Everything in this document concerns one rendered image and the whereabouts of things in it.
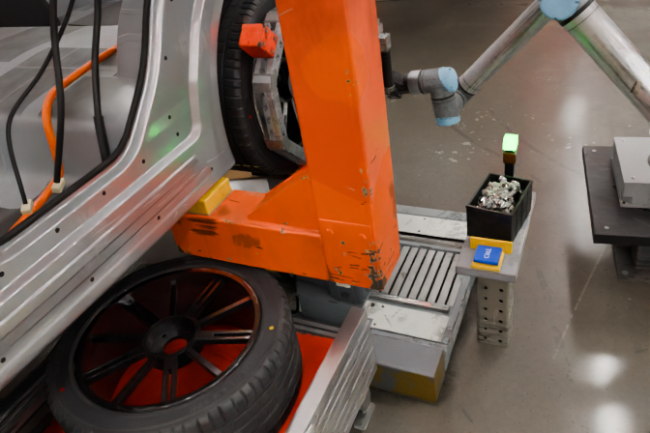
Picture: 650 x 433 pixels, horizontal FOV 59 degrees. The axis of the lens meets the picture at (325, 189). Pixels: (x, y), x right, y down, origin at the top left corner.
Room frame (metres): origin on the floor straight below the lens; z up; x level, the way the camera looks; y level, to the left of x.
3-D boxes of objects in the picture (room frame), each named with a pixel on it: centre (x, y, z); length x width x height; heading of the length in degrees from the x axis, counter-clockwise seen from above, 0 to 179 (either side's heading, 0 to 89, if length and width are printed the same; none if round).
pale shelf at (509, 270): (1.41, -0.51, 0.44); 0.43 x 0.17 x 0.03; 150
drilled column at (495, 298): (1.38, -0.50, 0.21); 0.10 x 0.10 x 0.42; 60
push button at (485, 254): (1.26, -0.43, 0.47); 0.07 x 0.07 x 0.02; 60
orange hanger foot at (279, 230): (1.41, 0.22, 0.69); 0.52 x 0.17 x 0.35; 60
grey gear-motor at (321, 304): (1.55, 0.07, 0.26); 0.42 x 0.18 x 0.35; 60
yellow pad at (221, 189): (1.49, 0.37, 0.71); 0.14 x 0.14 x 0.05; 60
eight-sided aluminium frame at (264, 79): (1.87, 0.00, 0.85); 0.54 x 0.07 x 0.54; 150
